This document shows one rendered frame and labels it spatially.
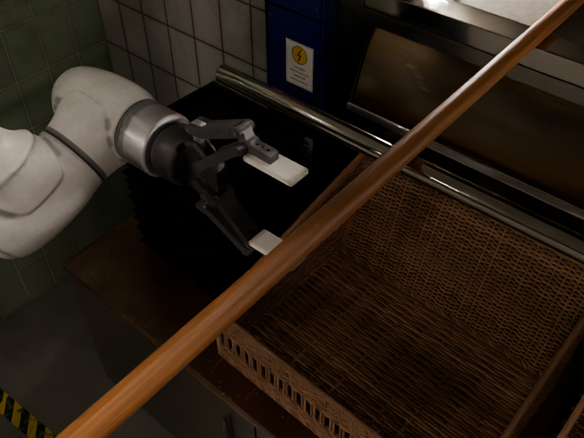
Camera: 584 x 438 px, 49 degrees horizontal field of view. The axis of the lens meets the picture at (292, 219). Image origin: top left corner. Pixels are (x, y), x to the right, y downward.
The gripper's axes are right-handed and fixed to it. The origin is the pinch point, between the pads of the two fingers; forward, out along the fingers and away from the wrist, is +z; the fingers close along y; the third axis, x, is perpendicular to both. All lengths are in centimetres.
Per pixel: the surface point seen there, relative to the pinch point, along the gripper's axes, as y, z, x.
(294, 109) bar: 2.1, -15.7, -19.3
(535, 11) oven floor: 1, -1, -68
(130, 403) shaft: -0.8, 4.5, 27.5
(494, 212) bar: 2.6, 16.6, -18.8
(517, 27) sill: 1, -1, -60
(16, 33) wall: 31, -120, -32
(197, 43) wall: 30, -79, -57
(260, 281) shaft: -1.2, 4.1, 10.0
